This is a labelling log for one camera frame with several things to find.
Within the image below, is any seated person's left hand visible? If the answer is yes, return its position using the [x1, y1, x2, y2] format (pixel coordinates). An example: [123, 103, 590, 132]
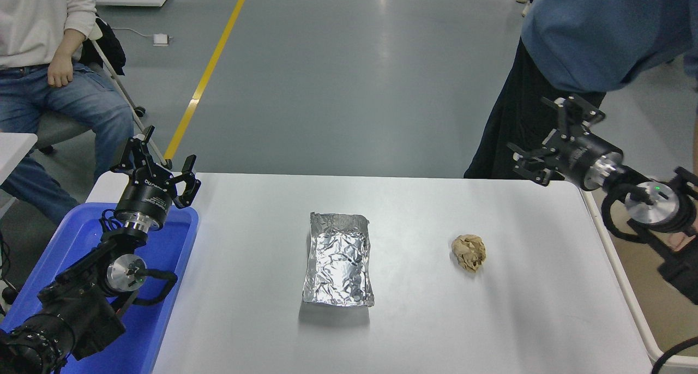
[47, 55, 75, 89]

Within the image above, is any black cable bundle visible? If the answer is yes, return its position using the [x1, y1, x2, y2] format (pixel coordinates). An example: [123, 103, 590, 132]
[0, 230, 20, 316]

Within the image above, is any seated person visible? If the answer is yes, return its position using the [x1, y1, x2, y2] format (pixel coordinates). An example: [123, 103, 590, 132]
[0, 0, 134, 226]

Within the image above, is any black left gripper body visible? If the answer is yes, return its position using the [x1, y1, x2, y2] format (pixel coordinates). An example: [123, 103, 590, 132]
[114, 178, 176, 223]

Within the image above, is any large pale plastic bin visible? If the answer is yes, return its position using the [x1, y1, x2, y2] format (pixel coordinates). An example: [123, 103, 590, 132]
[579, 183, 698, 369]

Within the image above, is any small white side table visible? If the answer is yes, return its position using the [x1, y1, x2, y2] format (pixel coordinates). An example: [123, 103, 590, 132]
[0, 132, 39, 219]

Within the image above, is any silver foil tray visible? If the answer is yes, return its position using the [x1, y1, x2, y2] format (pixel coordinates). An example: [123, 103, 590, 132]
[302, 212, 376, 308]

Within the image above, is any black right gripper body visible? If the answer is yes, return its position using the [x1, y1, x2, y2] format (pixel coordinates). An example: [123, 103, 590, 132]
[552, 132, 607, 190]

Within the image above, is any black garment on chair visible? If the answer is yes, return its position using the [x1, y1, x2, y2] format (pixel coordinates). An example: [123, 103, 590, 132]
[82, 17, 126, 76]

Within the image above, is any white power adapter with cable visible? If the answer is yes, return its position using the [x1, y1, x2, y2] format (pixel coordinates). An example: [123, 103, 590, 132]
[108, 26, 171, 46]

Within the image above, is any standing person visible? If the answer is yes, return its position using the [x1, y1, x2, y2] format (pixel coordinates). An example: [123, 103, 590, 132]
[464, 0, 698, 179]

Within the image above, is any white frame chair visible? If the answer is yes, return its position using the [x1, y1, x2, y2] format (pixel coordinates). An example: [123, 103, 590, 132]
[33, 20, 174, 170]

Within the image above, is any blue plastic tray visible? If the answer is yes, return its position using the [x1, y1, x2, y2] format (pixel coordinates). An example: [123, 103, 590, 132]
[0, 202, 200, 374]

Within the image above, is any crumpled tan paper ball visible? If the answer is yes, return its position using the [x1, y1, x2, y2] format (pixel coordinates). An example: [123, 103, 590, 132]
[451, 234, 487, 274]

